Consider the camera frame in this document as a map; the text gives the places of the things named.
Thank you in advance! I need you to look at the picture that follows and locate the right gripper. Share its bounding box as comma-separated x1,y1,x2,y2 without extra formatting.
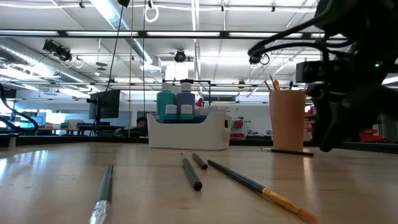
305,57,398,153

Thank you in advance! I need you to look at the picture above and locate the peach plastic cup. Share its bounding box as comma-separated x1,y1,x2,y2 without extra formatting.
269,89,307,152

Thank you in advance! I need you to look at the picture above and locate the long brown gold-ferrule paintbrush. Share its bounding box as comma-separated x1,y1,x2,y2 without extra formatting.
206,159,320,223

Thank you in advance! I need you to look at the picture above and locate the thin dark-handled paintbrush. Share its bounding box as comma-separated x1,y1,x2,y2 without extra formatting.
191,152,209,171
180,152,203,192

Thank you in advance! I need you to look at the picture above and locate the white plastic bin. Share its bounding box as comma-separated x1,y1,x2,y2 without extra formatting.
146,111,233,151

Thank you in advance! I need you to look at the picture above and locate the large periwinkle paint bottle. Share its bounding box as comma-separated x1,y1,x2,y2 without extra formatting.
175,82,196,116

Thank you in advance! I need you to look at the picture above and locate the large teal paint bottle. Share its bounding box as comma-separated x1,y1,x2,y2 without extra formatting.
156,82,177,124

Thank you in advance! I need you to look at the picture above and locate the thick grey silver-ferrule paintbrush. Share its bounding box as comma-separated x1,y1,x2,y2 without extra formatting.
89,164,114,224

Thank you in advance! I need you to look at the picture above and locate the red storage shelf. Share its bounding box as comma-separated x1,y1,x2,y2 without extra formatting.
359,127,385,144

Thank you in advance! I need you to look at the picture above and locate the person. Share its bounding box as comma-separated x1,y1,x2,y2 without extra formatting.
129,116,149,138

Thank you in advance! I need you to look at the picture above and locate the black metal crossbar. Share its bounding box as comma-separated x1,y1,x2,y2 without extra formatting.
0,29,348,40

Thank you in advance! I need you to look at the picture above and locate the black monitor on stand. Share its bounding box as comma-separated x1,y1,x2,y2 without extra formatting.
86,89,121,138

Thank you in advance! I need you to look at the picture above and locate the black spotlight cluster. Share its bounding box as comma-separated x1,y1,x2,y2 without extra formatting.
42,39,74,63

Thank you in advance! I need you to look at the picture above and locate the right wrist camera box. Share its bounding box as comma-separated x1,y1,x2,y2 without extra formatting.
295,60,354,84

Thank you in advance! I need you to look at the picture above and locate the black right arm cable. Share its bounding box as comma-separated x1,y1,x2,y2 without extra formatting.
248,12,330,65

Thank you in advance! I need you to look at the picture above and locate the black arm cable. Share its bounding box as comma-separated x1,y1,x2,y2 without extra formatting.
0,81,40,135
248,12,330,65

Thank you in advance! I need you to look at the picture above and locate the black hanging camera with cable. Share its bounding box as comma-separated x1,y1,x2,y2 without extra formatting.
248,51,271,65

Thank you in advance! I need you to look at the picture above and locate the white hanging ring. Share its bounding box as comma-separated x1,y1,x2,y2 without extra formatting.
144,4,160,24

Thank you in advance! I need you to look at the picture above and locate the thin yellow hanging cord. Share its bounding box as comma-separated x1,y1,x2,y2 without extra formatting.
128,0,134,138

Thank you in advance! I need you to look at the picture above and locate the black hanging cable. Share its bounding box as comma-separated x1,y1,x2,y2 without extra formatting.
105,5,125,91

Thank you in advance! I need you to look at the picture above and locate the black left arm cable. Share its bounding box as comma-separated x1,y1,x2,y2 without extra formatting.
0,81,40,135

